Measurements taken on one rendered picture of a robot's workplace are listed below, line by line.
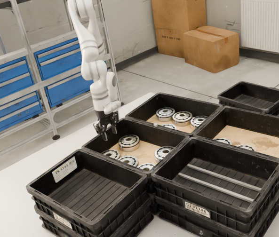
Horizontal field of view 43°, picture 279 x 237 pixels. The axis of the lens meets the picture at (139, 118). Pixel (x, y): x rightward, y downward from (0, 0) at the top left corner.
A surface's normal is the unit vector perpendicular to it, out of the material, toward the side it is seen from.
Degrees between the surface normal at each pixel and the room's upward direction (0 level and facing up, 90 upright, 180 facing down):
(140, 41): 90
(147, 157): 0
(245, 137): 0
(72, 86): 90
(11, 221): 0
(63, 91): 90
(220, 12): 90
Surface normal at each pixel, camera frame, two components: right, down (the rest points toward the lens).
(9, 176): -0.15, -0.86
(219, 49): 0.47, 0.36
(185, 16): -0.66, 0.45
